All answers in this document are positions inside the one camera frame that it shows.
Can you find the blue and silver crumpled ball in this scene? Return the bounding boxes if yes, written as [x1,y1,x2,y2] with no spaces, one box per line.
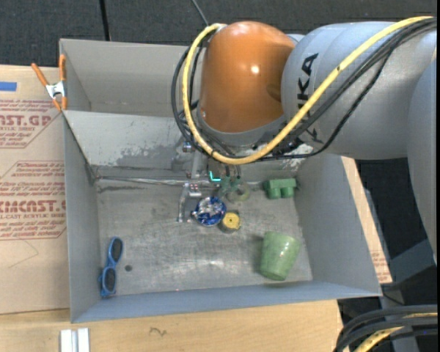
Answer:
[191,196,228,227]

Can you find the grey metal bin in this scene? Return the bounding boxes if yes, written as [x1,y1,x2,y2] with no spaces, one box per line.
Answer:
[58,37,384,324]

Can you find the green toy block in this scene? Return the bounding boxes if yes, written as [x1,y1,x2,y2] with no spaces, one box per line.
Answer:
[261,177,298,199]

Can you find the blue sunglasses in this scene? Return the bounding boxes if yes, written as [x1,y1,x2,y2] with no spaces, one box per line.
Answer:
[98,236,125,299]

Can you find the green cup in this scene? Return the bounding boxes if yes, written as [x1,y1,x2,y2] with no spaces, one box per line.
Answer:
[257,230,301,282]

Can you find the brown cardboard board, red print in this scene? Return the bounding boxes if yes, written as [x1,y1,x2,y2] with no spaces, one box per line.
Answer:
[0,63,394,315]

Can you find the pale green clear ring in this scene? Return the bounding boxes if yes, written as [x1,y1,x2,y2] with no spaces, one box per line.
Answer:
[225,181,251,204]

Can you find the yellow ring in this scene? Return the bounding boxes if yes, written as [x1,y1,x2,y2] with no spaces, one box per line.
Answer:
[217,210,242,234]

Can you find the black cylinder on white bracket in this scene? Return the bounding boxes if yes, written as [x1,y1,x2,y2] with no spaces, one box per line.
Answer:
[254,138,315,161]

